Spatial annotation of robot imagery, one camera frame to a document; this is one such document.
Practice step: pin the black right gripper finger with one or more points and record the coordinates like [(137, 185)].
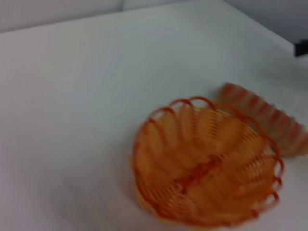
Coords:
[(302, 47)]

